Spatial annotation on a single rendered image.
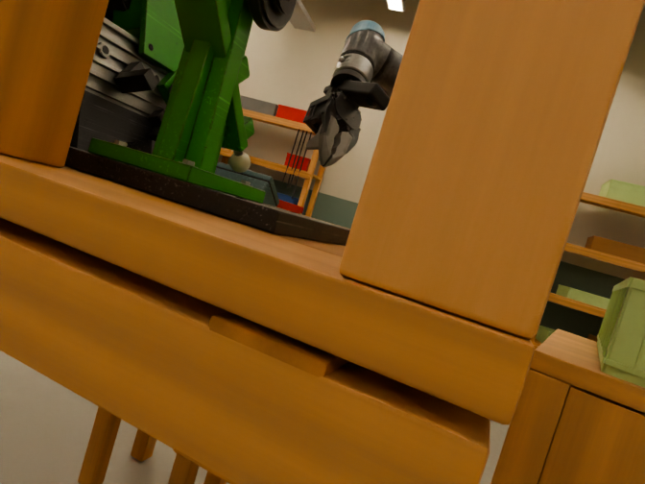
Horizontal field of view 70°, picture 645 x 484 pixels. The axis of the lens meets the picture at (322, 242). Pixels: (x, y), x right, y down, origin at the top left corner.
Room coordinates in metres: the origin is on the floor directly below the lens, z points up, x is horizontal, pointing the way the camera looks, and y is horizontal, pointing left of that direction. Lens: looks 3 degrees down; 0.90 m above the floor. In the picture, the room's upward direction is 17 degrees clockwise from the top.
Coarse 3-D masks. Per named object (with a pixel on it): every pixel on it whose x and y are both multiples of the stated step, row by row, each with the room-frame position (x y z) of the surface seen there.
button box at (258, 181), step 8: (216, 168) 0.98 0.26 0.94; (224, 168) 0.97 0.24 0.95; (224, 176) 0.96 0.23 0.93; (232, 176) 0.95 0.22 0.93; (240, 176) 0.95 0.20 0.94; (248, 176) 0.95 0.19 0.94; (256, 176) 0.95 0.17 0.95; (264, 176) 0.94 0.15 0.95; (256, 184) 0.93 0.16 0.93; (264, 184) 0.93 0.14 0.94; (272, 184) 0.95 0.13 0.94; (272, 192) 0.96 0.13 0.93; (264, 200) 0.94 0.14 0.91; (272, 200) 0.96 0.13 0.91
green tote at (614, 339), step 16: (624, 288) 0.89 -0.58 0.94; (640, 288) 0.77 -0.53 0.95; (624, 304) 0.79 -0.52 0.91; (640, 304) 0.77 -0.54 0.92; (608, 320) 1.05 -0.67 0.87; (624, 320) 0.78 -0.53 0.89; (640, 320) 0.77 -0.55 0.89; (608, 336) 0.90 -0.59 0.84; (624, 336) 0.78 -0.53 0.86; (640, 336) 0.77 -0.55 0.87; (608, 352) 0.79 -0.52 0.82; (624, 352) 0.77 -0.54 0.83; (640, 352) 0.76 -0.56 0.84; (608, 368) 0.78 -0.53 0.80; (624, 368) 0.77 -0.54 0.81; (640, 368) 0.76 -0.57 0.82; (640, 384) 0.76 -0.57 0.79
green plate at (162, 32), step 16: (144, 0) 0.74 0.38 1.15; (160, 0) 0.76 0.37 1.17; (128, 16) 0.76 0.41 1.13; (144, 16) 0.73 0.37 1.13; (160, 16) 0.76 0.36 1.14; (176, 16) 0.80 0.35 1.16; (128, 32) 0.77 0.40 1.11; (144, 32) 0.73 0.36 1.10; (160, 32) 0.76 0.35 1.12; (176, 32) 0.80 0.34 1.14; (144, 48) 0.73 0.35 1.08; (160, 48) 0.76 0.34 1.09; (176, 48) 0.80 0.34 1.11; (160, 64) 0.77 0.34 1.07; (176, 64) 0.80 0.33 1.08
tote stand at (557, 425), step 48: (576, 336) 1.32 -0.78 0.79; (528, 384) 0.81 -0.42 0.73; (576, 384) 0.78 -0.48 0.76; (624, 384) 0.75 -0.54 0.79; (528, 432) 0.80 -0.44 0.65; (576, 432) 0.77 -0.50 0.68; (624, 432) 0.74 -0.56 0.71; (528, 480) 0.79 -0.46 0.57; (576, 480) 0.76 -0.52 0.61; (624, 480) 0.73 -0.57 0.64
